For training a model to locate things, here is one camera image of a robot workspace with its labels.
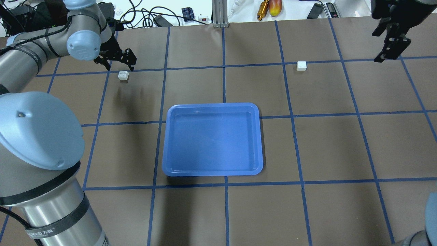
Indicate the aluminium frame post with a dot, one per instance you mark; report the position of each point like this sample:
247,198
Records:
220,13

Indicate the black power adapter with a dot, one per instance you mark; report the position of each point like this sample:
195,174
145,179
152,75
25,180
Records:
315,11

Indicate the red yellow mango toy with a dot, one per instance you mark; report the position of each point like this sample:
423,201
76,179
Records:
275,7

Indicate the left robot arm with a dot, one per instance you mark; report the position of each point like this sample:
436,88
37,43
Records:
42,139

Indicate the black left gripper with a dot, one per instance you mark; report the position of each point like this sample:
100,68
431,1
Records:
108,45

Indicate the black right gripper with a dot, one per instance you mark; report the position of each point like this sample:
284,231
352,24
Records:
394,21

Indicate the white block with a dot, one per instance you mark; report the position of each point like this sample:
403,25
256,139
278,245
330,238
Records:
123,76
301,66

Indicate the blue plastic tray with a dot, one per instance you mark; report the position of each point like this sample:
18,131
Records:
221,139

